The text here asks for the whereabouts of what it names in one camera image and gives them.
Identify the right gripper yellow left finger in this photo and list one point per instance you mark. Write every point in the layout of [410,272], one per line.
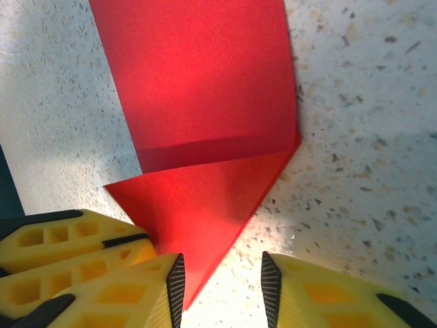
[129,297]

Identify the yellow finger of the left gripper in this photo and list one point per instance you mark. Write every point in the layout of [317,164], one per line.
[68,273]
[51,235]

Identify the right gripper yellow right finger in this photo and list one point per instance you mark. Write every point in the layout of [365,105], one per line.
[324,300]

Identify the red square paper sheet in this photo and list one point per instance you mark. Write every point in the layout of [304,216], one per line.
[205,102]

